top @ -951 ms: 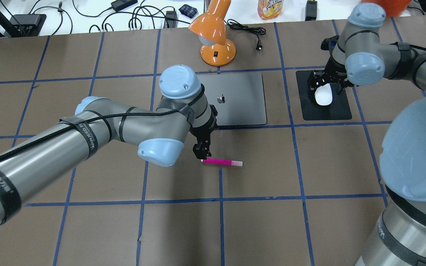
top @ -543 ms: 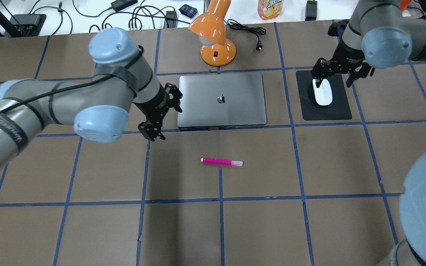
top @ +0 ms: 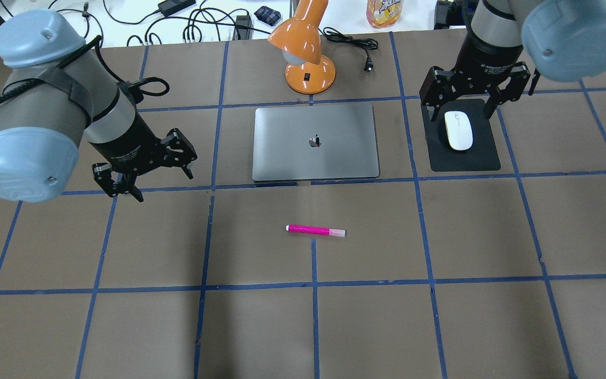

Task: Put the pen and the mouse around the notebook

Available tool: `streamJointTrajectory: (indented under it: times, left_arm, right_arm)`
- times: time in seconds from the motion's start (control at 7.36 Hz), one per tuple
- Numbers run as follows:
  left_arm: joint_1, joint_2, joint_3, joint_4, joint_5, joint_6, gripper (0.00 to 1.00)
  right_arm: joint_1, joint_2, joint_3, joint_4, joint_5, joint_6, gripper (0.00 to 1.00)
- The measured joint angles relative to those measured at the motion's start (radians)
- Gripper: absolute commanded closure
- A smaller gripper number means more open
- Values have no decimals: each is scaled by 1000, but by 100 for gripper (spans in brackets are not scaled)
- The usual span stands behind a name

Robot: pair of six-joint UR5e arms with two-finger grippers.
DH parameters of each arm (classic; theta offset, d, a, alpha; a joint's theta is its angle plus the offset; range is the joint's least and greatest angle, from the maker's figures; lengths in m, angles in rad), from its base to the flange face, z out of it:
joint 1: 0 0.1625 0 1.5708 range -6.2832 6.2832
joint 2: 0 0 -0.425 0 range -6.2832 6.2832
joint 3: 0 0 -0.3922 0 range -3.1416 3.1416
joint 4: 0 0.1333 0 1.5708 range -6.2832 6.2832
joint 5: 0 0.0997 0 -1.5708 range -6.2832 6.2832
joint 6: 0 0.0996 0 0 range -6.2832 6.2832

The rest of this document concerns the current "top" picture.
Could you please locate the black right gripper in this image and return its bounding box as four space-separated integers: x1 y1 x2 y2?
419 37 531 122

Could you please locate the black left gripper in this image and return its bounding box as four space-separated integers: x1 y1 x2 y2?
92 122 198 203

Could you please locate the white computer mouse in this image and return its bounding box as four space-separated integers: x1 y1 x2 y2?
444 111 473 151

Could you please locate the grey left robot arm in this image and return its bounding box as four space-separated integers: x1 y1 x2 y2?
0 9 198 203

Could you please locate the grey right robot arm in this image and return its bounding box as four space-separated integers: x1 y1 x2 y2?
216 1 606 185

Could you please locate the black mousepad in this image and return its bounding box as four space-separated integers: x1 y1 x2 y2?
421 98 501 172

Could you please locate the pink marker pen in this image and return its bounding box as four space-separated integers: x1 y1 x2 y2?
285 225 346 237

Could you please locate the yellow drink bottle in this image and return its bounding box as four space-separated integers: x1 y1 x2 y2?
366 0 402 29

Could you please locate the silver laptop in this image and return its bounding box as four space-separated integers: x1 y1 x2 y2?
251 103 380 182

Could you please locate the orange desk lamp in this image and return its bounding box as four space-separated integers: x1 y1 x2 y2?
267 1 336 95

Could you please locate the black power adapter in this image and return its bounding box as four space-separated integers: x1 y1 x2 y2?
158 0 197 17

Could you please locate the dark blue pouch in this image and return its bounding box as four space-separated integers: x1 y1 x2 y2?
254 6 282 27

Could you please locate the black lamp power cable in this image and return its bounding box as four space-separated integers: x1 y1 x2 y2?
322 27 379 74

